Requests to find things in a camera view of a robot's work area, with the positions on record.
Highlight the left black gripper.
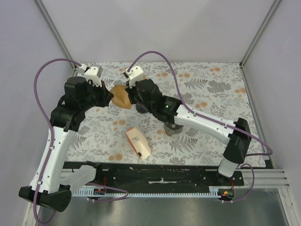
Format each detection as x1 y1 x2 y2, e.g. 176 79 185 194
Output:
80 80 114 111

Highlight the red grey coffee server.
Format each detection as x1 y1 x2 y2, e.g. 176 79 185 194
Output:
135 104 149 114

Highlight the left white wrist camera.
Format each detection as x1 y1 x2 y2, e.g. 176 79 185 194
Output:
78 64 103 87

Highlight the grey clear dripper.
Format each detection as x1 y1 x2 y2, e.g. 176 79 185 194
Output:
164 122 183 130

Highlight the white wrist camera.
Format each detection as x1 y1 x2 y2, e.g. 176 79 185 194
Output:
78 64 103 87
124 66 144 88

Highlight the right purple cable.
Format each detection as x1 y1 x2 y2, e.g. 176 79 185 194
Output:
127 51 273 203

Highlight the white slotted cable duct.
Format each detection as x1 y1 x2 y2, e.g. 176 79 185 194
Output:
72 186 230 199

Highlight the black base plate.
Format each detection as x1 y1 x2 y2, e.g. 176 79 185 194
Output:
61 161 244 194

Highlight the purple cable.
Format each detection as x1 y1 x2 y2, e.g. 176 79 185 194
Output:
32 58 129 224
127 51 273 203

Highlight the aluminium frame post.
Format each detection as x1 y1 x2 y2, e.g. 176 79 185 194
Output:
33 0 73 60
239 0 282 68

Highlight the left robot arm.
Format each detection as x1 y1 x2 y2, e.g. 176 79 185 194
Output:
19 75 113 212

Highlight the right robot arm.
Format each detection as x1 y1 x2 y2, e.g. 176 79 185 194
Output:
125 79 251 186

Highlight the left aluminium frame post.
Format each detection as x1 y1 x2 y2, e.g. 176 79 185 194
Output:
33 0 73 60

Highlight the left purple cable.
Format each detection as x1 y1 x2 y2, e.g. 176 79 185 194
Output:
32 58 129 224

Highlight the floral table mat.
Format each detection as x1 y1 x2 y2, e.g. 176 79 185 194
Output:
66 62 257 166

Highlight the right aluminium frame post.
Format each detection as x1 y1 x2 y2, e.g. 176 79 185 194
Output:
239 0 282 68

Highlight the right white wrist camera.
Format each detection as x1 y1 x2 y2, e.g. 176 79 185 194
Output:
124 66 144 88

